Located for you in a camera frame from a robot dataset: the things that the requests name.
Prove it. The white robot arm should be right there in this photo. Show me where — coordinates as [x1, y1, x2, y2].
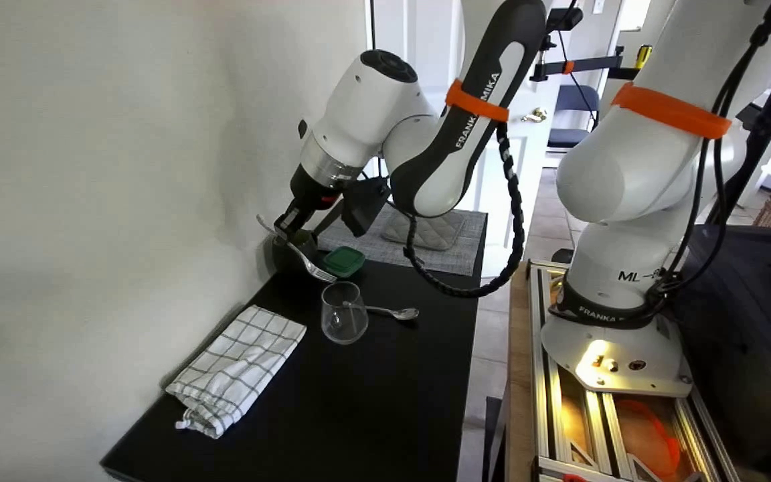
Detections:
[276, 0, 546, 234]

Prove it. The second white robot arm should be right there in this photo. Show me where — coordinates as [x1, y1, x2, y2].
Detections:
[539, 0, 771, 395]

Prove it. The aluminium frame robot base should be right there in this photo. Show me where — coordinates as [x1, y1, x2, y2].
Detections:
[526, 265, 742, 482]

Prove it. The green lidded square container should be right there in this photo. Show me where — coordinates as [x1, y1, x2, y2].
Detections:
[324, 245, 364, 279]

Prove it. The white checkered dish towel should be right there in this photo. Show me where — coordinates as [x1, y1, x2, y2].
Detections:
[166, 305, 304, 438]

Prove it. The black side cabinet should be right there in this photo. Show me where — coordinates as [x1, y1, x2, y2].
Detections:
[668, 225, 771, 477]

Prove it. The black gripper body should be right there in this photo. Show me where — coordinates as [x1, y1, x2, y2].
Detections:
[276, 167, 344, 234]

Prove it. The grey woven placemat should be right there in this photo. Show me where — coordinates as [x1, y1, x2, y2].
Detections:
[317, 206, 483, 276]

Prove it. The black braided cable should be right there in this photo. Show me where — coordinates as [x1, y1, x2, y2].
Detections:
[400, 119, 530, 299]

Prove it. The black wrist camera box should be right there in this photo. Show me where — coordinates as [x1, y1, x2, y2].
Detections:
[343, 175, 387, 234]

